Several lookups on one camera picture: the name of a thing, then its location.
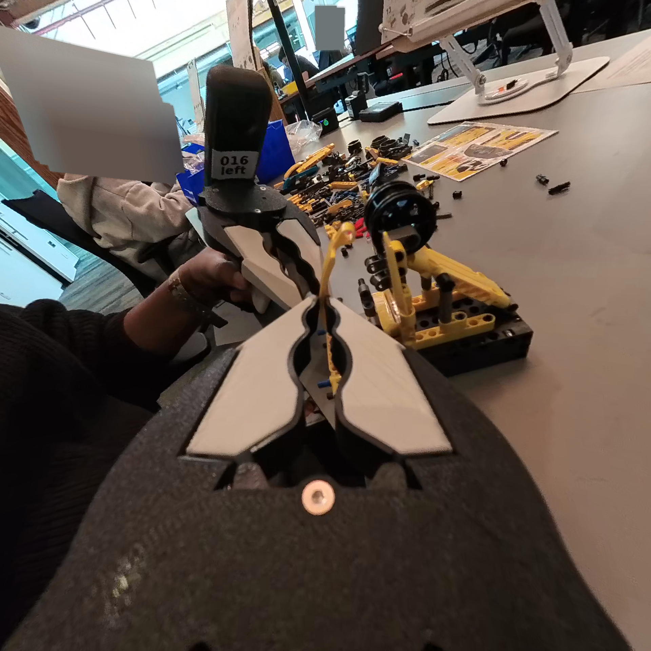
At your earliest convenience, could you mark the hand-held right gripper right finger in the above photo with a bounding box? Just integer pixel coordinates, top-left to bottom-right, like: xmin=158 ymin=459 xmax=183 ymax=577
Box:
xmin=327 ymin=297 xmax=453 ymax=457

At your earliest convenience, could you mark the flat black box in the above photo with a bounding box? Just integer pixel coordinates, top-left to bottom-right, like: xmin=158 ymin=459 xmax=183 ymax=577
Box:
xmin=358 ymin=101 xmax=403 ymax=123

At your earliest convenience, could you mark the pale poster board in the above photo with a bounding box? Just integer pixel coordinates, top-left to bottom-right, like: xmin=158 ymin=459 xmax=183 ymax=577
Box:
xmin=226 ymin=0 xmax=285 ymax=69

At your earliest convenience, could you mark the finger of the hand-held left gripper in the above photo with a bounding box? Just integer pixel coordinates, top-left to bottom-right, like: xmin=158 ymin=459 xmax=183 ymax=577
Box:
xmin=224 ymin=226 xmax=308 ymax=310
xmin=264 ymin=218 xmax=324 ymax=298

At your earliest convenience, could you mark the person's left forearm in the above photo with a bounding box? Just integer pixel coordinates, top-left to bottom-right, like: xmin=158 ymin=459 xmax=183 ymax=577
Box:
xmin=0 ymin=292 xmax=201 ymax=408

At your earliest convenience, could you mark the pile of small toy parts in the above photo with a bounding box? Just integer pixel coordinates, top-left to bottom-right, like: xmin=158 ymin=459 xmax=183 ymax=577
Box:
xmin=277 ymin=133 xmax=444 ymax=255

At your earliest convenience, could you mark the person's left hand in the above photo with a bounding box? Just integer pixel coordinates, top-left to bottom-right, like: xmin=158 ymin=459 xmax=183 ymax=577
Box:
xmin=178 ymin=249 xmax=255 ymax=313

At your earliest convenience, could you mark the person's black sweater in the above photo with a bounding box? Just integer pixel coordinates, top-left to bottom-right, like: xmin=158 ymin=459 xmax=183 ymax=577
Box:
xmin=0 ymin=300 xmax=204 ymax=636

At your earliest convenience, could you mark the white paper sheet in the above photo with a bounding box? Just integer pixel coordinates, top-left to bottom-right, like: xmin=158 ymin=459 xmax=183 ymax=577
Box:
xmin=608 ymin=45 xmax=651 ymax=86

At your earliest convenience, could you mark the blue storage bin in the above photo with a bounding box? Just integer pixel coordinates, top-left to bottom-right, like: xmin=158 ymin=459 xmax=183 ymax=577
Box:
xmin=175 ymin=119 xmax=297 ymax=205

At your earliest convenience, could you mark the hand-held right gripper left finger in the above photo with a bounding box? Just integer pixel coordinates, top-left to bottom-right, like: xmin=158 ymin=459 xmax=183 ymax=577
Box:
xmin=186 ymin=296 xmax=318 ymax=463

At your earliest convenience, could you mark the yellow curved toy panel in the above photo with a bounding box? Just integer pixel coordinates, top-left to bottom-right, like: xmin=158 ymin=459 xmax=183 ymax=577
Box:
xmin=318 ymin=222 xmax=358 ymax=400

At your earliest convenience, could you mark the black pole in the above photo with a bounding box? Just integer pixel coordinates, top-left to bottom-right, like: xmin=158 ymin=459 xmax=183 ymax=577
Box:
xmin=267 ymin=0 xmax=317 ymax=125

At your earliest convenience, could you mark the black office chair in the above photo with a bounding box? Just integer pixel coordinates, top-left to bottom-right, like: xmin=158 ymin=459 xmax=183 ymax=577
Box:
xmin=2 ymin=191 xmax=171 ymax=301

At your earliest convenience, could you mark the metal wrist bracelet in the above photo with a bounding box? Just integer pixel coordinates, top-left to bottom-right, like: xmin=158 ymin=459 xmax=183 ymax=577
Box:
xmin=167 ymin=272 xmax=206 ymax=318

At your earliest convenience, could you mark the yellow black toy brick model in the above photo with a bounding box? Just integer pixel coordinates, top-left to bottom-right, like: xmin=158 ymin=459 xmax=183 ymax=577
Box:
xmin=356 ymin=180 xmax=535 ymax=378

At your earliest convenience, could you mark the yellow instruction leaflet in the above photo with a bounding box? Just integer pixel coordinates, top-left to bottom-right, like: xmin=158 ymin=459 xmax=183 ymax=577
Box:
xmin=406 ymin=122 xmax=558 ymax=182

